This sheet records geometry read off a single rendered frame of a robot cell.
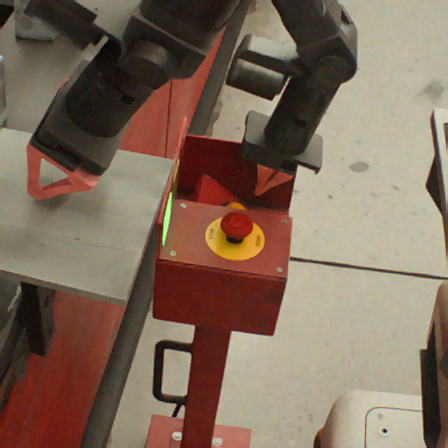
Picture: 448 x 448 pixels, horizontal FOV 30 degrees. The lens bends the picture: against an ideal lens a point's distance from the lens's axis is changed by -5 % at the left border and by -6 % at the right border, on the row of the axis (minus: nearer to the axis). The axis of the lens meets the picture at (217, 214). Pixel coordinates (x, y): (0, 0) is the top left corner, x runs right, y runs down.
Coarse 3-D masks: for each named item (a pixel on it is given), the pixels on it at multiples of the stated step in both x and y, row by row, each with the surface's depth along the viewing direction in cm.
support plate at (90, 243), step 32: (0, 160) 83; (128, 160) 85; (160, 160) 85; (0, 192) 80; (96, 192) 81; (128, 192) 82; (160, 192) 82; (0, 224) 77; (32, 224) 78; (64, 224) 78; (96, 224) 78; (128, 224) 79; (0, 256) 75; (32, 256) 75; (64, 256) 75; (96, 256) 76; (128, 256) 76; (64, 288) 73; (96, 288) 73; (128, 288) 74
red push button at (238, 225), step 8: (224, 216) 108; (232, 216) 108; (240, 216) 108; (248, 216) 108; (224, 224) 107; (232, 224) 107; (240, 224) 107; (248, 224) 107; (224, 232) 107; (232, 232) 106; (240, 232) 106; (248, 232) 107; (232, 240) 108; (240, 240) 108
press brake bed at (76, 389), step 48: (192, 96) 191; (144, 144) 145; (144, 288) 197; (96, 336) 135; (0, 384) 86; (48, 384) 107; (96, 384) 144; (0, 432) 88; (48, 432) 112; (96, 432) 169
